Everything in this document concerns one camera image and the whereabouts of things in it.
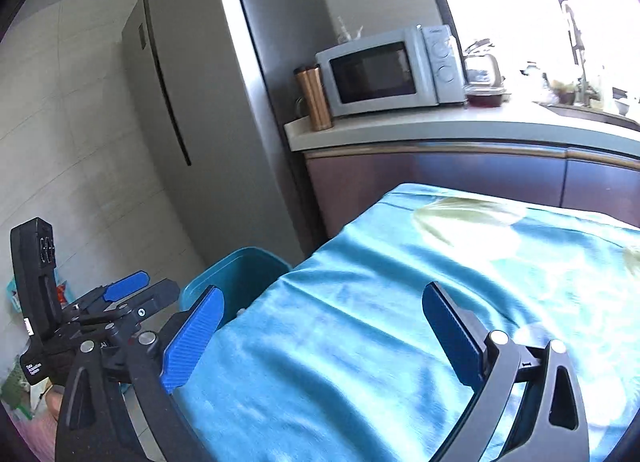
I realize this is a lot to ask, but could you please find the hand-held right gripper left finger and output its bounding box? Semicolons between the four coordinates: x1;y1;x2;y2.
55;285;226;462

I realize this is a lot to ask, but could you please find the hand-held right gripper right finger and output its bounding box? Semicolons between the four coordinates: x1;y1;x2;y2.
421;281;591;462

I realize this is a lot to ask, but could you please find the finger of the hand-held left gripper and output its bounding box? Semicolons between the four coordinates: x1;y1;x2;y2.
82;278;181;334
70;270;151;315

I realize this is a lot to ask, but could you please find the blue plastic bin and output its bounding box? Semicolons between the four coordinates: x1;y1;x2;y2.
179;247;292;328

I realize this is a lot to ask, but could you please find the colourful packaging pile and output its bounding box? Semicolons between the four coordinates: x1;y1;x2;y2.
5;274;68;315

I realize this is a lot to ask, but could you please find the blue floral tablecloth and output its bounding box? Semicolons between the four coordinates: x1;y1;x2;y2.
172;183;640;462

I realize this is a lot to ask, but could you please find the brown kitchen counter cabinet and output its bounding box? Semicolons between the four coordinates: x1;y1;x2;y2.
284;102;640;253

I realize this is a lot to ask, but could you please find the grey refrigerator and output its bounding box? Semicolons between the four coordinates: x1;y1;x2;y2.
121;0;331;263

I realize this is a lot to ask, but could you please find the dark red food container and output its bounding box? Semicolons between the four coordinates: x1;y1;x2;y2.
464;84;507;107

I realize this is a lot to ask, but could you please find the copper travel tumbler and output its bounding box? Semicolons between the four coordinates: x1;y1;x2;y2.
293;64;334;132

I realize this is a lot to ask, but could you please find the steel sink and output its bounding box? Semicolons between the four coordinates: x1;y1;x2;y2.
540;102;640;132

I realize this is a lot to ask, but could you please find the glass kettle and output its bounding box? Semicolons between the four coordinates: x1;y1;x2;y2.
462;39;506;88

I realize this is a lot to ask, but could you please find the white microwave oven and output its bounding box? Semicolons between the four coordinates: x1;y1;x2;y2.
315;24;468;118

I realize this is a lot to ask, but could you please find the steel kitchen faucet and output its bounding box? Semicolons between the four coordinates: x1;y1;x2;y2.
560;2;591;105

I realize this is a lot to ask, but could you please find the kitchen window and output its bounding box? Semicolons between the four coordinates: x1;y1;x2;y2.
420;0;640;108

